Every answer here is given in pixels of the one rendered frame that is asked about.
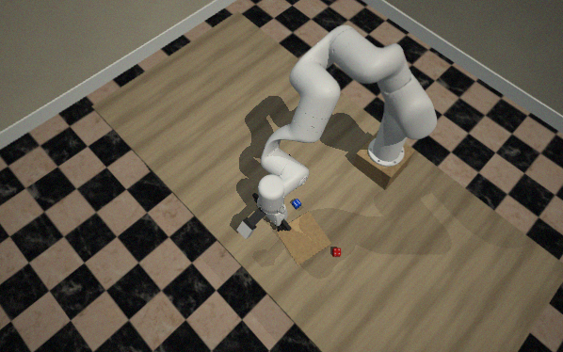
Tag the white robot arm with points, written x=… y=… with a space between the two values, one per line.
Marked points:
x=319 y=93

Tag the brown mat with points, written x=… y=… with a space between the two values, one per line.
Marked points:
x=305 y=239

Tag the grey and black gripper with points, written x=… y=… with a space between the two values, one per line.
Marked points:
x=278 y=219

